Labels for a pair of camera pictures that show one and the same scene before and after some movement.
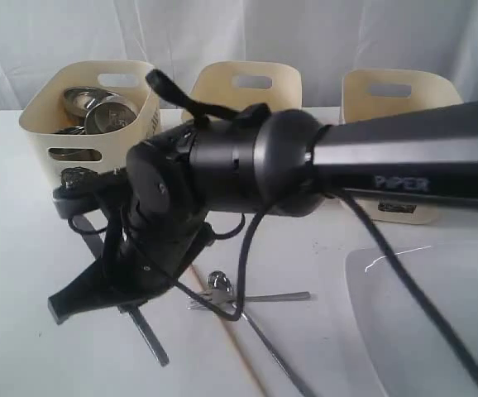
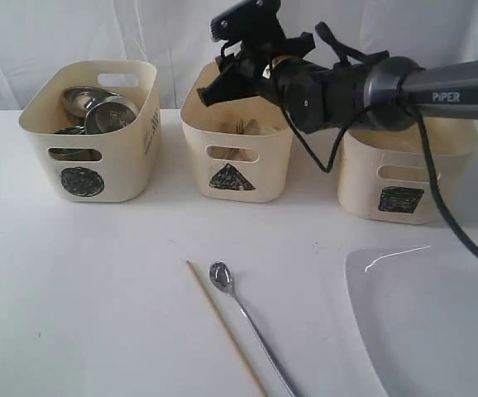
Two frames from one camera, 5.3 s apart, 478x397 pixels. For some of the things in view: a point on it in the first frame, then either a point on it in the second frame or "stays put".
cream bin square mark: (372, 93) -> (385, 175)
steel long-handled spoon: (219, 280) -> (222, 276)
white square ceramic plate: (407, 354) stays put
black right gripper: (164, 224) -> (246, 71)
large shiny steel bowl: (78, 100) stays put
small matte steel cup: (110, 114) stays put
